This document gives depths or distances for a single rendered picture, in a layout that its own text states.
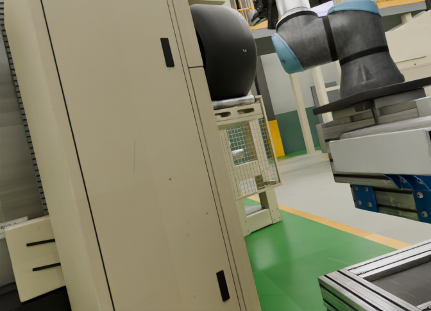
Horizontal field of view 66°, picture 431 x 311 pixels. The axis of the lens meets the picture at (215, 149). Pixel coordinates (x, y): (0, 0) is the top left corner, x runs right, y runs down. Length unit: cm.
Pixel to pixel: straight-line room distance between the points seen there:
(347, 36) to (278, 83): 1097
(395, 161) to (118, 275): 59
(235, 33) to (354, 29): 93
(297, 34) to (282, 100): 1089
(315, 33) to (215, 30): 86
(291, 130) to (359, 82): 1090
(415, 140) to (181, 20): 65
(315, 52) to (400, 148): 39
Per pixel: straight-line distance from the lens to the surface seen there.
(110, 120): 78
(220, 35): 169
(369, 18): 91
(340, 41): 90
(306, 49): 90
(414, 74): 609
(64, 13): 85
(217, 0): 242
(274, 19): 159
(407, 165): 60
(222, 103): 172
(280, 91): 1182
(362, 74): 88
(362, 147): 68
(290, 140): 1171
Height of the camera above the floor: 67
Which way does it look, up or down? level
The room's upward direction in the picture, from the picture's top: 13 degrees counter-clockwise
